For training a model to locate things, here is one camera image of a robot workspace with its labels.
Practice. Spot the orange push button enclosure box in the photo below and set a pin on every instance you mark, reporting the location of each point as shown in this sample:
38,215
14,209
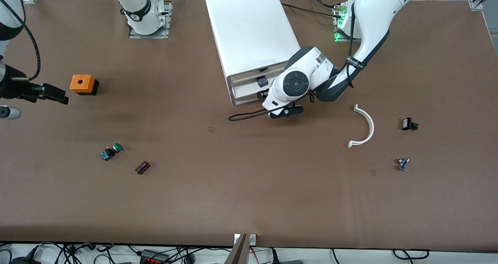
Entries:
81,83

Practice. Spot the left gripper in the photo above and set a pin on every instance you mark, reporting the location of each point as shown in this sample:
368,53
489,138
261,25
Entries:
262,81

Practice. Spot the chrome tee valve fitting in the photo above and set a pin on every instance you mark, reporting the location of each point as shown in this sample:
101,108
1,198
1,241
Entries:
402,164

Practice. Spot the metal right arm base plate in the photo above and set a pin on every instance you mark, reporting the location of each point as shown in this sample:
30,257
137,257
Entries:
163,19

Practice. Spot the small white edge bracket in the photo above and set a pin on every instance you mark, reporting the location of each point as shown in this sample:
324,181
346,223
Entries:
252,239
236,238

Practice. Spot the black red power strip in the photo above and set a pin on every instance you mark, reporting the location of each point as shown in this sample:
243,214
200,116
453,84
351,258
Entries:
154,257

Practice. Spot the green mushroom push button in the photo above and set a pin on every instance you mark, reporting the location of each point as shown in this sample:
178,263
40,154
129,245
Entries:
111,151

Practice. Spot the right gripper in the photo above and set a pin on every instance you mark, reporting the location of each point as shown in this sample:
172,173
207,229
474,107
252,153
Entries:
14,90

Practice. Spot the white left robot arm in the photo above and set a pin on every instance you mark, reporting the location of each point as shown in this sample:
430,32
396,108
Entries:
373,19

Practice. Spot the white half-round pipe clamp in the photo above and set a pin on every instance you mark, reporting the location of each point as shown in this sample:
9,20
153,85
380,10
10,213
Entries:
367,126

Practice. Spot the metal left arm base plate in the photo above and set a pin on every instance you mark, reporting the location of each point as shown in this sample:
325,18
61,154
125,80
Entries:
342,30

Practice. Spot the wooden beam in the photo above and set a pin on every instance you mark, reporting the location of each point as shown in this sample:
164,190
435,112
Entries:
238,252

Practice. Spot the dark maroon cylindrical capacitor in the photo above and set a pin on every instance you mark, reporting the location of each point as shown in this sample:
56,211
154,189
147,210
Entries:
142,167

